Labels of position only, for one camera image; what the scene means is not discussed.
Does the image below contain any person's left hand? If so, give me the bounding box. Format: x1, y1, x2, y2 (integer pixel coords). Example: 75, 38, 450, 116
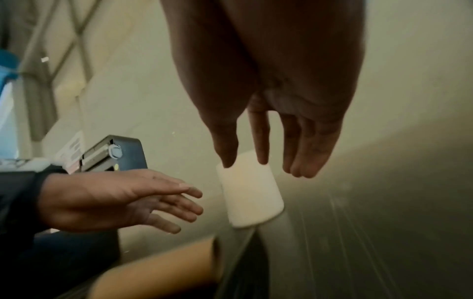
37, 168, 204, 235

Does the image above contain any person's right hand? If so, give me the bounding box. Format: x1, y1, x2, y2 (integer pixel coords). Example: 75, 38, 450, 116
160, 0, 369, 179

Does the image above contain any person's left forearm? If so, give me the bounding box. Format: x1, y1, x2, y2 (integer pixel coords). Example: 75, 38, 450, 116
0, 165, 69, 237

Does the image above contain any black label printer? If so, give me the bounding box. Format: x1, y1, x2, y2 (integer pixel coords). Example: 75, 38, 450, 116
59, 131, 149, 175

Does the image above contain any dark blue container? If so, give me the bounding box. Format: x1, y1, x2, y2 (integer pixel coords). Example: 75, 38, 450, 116
0, 228, 121, 299

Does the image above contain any brown cardboard tube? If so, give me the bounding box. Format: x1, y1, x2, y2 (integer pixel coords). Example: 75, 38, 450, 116
88, 235, 223, 299

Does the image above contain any white paper roll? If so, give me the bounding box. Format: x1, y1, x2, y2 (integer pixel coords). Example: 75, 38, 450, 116
216, 150, 285, 229

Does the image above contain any blue plastic object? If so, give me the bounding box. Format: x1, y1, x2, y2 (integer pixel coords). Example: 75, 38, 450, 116
0, 49, 20, 91

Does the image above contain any grey metal frame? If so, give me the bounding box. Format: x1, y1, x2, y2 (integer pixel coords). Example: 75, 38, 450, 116
0, 0, 102, 142

